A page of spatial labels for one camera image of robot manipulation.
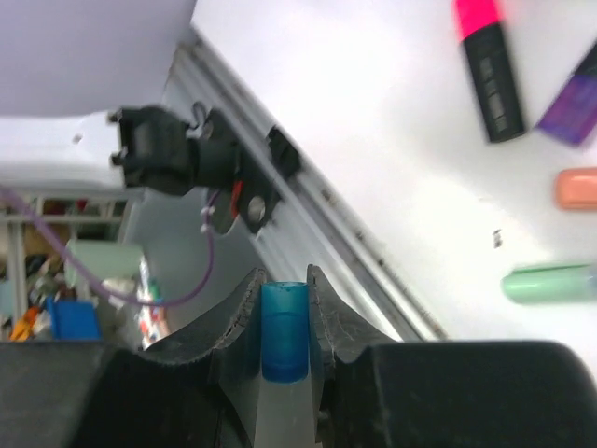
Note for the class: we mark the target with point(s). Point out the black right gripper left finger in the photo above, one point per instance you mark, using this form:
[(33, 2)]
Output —
[(195, 388)]

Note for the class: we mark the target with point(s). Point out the blue pen cap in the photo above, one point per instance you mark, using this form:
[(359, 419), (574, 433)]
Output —
[(284, 331)]

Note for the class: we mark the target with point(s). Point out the pastel green highlighter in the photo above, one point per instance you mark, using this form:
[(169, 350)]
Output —
[(533, 285)]

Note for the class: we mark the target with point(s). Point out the pastel orange highlighter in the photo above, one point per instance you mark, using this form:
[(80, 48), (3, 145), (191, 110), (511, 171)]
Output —
[(576, 189)]

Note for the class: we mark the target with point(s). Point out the black highlighter pink tip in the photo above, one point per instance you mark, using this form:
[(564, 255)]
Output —
[(481, 33)]

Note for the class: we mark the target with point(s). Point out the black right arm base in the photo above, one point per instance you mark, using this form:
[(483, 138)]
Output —
[(160, 151)]

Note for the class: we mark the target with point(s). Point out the aluminium front rail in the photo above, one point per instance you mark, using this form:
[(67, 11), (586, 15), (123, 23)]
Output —
[(311, 224)]

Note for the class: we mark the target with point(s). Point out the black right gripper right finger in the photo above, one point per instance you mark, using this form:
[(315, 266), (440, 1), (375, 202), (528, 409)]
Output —
[(371, 391)]

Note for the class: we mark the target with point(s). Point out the black highlighter purple tip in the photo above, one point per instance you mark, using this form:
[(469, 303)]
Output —
[(571, 117)]

